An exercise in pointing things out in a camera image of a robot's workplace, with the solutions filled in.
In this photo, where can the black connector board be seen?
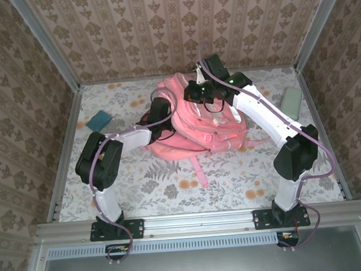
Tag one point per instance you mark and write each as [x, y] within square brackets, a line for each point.
[288, 238]
[117, 250]

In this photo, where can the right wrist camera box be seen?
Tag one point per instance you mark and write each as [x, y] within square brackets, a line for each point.
[216, 66]

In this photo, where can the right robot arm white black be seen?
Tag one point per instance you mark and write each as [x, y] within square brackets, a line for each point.
[296, 155]

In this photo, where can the mint green pencil case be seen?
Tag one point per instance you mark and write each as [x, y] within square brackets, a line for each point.
[291, 103]

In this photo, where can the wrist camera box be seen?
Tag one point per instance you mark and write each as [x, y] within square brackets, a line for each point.
[160, 109]
[216, 66]

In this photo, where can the aluminium mounting rail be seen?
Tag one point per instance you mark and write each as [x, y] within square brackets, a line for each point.
[199, 224]

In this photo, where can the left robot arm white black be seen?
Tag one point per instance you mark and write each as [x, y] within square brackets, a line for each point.
[102, 169]

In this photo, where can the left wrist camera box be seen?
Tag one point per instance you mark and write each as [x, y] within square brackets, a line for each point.
[160, 109]

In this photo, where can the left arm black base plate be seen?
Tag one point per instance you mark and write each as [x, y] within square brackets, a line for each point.
[137, 228]

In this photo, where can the aluminium frame post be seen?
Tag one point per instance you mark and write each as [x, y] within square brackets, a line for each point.
[46, 42]
[318, 23]

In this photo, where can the grey metal panel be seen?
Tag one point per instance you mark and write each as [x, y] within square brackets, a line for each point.
[193, 269]

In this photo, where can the floral tablecloth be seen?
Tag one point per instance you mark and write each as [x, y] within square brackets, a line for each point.
[148, 206]

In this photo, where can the teal zip pouch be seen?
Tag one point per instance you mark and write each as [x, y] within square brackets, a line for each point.
[98, 121]

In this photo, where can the aluminium side rail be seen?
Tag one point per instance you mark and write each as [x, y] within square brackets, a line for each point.
[315, 110]
[66, 149]

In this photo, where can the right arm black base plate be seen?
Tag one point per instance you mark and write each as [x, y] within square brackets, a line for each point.
[260, 219]

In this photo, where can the pink student backpack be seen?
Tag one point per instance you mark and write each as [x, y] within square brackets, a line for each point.
[199, 134]

